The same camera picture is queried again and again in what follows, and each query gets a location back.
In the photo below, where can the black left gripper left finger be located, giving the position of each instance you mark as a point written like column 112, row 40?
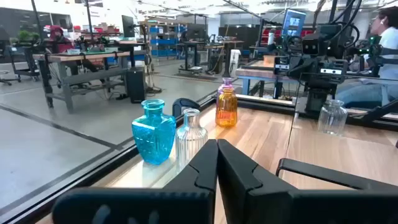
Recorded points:
column 140, row 205

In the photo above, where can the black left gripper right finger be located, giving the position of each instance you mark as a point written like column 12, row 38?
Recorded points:
column 280, row 205

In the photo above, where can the teal diamond-cut glass vase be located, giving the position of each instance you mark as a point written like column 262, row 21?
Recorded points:
column 154, row 133

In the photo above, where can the tall clear ribbed glass vase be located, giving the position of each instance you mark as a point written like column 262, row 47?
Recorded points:
column 190, row 140

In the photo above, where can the amber ribbed glass vase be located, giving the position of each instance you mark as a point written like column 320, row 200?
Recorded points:
column 226, row 109

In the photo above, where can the black background robot arm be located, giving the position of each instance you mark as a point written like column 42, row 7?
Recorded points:
column 373, row 49

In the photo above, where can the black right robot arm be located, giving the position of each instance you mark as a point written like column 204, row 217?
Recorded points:
column 320, row 99

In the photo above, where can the person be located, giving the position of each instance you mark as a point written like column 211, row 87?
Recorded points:
column 388, row 37
column 60, row 39

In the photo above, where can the monitor with blue screen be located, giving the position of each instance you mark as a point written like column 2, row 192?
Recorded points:
column 293, row 21

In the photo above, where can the wooden workbench blue legs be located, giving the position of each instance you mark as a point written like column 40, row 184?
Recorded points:
column 255, row 73

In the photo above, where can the white computer tower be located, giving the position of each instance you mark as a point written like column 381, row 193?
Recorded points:
column 235, row 62

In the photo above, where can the black computer tower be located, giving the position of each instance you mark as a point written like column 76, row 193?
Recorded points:
column 136, row 85

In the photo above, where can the grey workbench wooden top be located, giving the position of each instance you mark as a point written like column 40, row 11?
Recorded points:
column 81, row 57

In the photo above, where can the storage rack with blue bins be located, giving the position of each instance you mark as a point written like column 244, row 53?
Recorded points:
column 161, row 41

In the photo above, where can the black computer monitor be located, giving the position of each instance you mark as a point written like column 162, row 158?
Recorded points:
column 128, row 26

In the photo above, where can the green potted plant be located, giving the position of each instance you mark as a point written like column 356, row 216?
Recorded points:
column 26, row 35

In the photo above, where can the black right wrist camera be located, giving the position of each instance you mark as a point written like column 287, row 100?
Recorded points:
column 309, row 46

